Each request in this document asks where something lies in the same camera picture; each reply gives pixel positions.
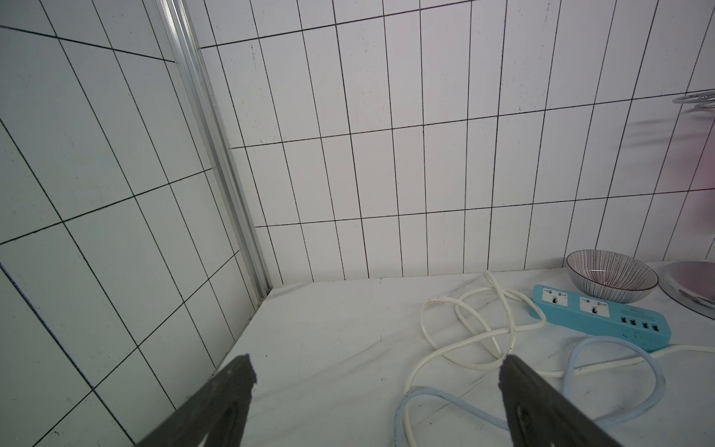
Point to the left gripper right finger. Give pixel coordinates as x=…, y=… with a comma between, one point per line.
x=537, y=415

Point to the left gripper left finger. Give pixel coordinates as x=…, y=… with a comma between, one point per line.
x=216, y=415

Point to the purple striped glass bowl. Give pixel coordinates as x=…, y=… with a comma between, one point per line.
x=610, y=276

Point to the chrome glass holder stand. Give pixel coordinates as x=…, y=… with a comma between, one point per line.
x=691, y=284

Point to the teal power strip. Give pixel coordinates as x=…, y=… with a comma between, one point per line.
x=647, y=329

